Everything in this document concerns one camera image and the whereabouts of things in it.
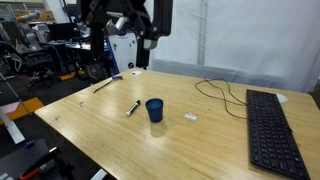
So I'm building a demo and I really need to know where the black computer monitor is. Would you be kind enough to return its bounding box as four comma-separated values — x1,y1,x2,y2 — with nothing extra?
47,22,81,43

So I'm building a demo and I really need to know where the orange floor mat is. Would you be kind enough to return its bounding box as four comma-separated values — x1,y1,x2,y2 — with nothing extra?
0,97,45,122

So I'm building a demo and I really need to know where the black cable on table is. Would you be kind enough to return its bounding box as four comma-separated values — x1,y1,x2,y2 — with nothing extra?
194,77,250,120

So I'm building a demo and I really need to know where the thin stick with blue end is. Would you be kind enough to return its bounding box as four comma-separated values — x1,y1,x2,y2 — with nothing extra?
92,74,124,94

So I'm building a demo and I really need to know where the dark grey case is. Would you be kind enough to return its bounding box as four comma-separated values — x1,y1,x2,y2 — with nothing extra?
0,138,51,180

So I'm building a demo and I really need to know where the orange and grey background robot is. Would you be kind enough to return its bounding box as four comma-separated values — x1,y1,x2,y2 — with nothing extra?
15,10,42,24

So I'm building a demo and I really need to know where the white panel with blue edge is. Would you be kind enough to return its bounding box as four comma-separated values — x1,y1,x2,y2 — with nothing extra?
107,32,139,74

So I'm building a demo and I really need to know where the white curtain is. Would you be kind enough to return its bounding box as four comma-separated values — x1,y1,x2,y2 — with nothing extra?
143,0,320,94

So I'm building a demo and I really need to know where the white round disc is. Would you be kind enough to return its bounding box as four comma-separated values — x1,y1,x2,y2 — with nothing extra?
275,92,289,104

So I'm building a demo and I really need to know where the black computer keyboard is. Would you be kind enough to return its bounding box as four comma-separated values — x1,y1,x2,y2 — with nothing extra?
245,88,311,180

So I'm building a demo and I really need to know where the orange handled tool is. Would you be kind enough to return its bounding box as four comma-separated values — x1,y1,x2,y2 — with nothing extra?
19,159,57,180

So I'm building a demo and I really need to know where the small blue clip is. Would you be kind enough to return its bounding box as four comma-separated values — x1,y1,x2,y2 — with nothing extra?
23,140,36,149

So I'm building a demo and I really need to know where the cluttered background desk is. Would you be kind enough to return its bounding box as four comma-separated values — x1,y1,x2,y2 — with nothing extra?
46,37,111,82

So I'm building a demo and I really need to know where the black office chair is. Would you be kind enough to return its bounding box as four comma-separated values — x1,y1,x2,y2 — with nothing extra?
0,40,57,90

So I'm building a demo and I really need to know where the grey metal bar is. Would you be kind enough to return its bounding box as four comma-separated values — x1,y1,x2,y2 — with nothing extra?
0,108,26,145

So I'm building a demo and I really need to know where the black and white marker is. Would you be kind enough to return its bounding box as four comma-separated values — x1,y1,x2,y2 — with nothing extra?
125,99,141,118

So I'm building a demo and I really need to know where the blue plastic cup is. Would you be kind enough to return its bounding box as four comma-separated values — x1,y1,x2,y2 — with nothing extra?
145,97,165,124

